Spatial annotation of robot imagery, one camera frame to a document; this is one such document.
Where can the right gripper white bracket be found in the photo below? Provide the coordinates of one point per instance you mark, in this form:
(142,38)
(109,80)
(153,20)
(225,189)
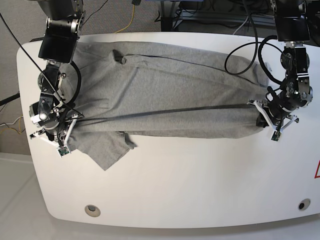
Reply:
(56,132)

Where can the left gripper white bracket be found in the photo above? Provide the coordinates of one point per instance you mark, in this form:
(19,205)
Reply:
(273,116)

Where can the grey T-shirt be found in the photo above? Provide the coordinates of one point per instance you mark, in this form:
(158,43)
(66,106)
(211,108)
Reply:
(153,89)

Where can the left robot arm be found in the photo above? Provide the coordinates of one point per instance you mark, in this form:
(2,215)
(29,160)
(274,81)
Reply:
(294,90)

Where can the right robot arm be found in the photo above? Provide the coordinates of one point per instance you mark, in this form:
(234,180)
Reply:
(53,114)

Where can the left table grommet hole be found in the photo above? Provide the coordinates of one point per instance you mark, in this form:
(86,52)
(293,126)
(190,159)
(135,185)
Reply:
(92,211)

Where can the table grommet hole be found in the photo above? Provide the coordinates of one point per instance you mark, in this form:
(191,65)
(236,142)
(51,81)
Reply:
(304,204)
(92,211)

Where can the red triangle sticker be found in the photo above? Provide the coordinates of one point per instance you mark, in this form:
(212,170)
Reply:
(317,173)

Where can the right table grommet hole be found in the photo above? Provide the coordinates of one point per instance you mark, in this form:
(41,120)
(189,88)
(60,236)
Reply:
(304,204)

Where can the black bar behind table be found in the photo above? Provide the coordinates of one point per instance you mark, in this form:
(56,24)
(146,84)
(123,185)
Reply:
(36,39)

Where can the black table leg stand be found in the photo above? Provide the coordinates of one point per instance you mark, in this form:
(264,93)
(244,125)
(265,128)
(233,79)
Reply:
(167,10)

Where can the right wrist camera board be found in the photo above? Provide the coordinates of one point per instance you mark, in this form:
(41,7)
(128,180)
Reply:
(62,151)

